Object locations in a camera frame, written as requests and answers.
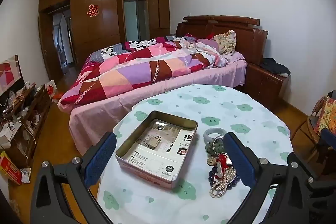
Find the printed paper sheet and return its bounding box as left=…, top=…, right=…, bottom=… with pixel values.
left=123, top=119, right=196, bottom=180

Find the wicker chair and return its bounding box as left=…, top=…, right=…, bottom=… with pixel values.
left=290, top=95, right=336, bottom=174

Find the wooden television cabinet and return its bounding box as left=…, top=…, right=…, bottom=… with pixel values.
left=0, top=85, right=51, bottom=169

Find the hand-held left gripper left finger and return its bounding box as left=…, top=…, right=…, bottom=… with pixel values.
left=30, top=132, right=117, bottom=224

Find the dark blue bead bracelet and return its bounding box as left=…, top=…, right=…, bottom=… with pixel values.
left=209, top=165, right=240, bottom=188

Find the floral pillow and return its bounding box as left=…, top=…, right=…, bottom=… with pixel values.
left=213, top=30, right=237, bottom=55

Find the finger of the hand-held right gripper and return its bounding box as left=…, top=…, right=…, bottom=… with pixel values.
left=321, top=128, right=336, bottom=153

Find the wooden nightstand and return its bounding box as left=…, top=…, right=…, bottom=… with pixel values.
left=245, top=62, right=290, bottom=111

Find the orange floral cushion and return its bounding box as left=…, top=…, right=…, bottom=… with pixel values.
left=314, top=96, right=336, bottom=135

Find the red paper wall decoration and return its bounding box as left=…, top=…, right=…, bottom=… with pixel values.
left=87, top=4, right=99, bottom=17

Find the patchwork quilt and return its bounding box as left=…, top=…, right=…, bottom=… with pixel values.
left=58, top=35, right=231, bottom=110

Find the red cardboard box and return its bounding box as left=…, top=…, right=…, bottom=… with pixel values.
left=0, top=151, right=23, bottom=186

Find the green cloud print tablecloth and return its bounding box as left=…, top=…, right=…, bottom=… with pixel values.
left=97, top=84, right=294, bottom=224

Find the red tassel charm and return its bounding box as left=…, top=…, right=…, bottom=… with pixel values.
left=215, top=154, right=229, bottom=178

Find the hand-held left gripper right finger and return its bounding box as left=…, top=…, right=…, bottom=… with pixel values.
left=224, top=132, right=336, bottom=224

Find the white pearl necklace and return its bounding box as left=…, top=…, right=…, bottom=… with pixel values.
left=209, top=166, right=237, bottom=199

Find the pink bed sheet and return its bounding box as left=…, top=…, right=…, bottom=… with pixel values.
left=69, top=52, right=248, bottom=153

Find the flat television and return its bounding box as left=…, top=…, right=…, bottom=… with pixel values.
left=0, top=54, right=24, bottom=106

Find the wooden headboard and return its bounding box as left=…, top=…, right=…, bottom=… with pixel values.
left=175, top=16, right=269, bottom=65

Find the dark cloth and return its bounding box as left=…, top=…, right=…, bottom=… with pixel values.
left=260, top=58, right=291, bottom=76

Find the rectangular metal tin box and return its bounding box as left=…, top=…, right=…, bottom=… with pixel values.
left=115, top=110, right=198, bottom=189

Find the brown wooden wardrobe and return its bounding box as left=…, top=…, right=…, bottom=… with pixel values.
left=38, top=0, right=171, bottom=75

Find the red and white bag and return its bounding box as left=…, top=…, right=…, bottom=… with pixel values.
left=45, top=81, right=59, bottom=104

